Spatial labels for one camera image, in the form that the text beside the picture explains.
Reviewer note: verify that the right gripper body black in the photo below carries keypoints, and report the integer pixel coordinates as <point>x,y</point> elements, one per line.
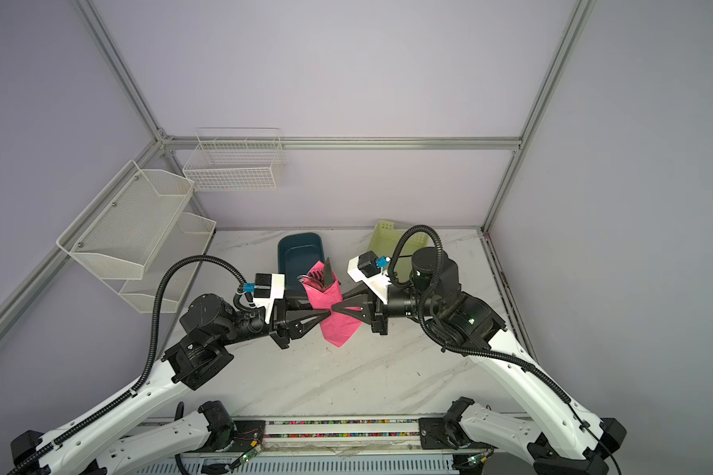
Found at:
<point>378,312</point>

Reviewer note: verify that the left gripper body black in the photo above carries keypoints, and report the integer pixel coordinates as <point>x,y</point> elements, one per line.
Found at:
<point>279,330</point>

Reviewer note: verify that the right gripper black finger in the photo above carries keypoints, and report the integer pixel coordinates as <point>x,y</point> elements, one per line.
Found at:
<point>359,291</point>
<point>356,310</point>

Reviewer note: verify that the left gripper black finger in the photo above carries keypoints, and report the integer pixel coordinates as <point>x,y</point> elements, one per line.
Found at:
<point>300,323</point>
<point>298,307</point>

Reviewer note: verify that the pink paper napkin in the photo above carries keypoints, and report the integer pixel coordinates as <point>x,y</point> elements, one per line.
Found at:
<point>324,292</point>

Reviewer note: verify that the knife with teal handle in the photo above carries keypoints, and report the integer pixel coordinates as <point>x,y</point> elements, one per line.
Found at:
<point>328,270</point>

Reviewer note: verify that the fork with teal handle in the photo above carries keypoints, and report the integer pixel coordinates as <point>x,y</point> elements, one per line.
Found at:
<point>313,280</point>

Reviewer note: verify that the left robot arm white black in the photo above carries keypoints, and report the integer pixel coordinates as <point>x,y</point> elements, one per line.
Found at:
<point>211,325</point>

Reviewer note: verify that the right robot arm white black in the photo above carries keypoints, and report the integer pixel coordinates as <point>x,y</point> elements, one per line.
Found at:
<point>559,436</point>

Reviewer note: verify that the light green perforated basket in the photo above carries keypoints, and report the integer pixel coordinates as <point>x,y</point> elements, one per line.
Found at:
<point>386,236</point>

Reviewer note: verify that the dark teal plastic tub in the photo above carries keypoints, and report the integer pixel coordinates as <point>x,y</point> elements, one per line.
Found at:
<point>296,255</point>

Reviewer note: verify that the white mesh two-tier shelf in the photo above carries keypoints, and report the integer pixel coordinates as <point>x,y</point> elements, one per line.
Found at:
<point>135,230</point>

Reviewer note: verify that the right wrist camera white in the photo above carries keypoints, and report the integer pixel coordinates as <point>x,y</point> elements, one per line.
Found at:
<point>370,270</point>

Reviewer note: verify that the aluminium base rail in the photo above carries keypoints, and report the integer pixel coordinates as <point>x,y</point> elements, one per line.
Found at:
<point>338,436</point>

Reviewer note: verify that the white wire wall basket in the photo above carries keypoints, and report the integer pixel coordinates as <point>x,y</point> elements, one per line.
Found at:
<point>236,159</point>

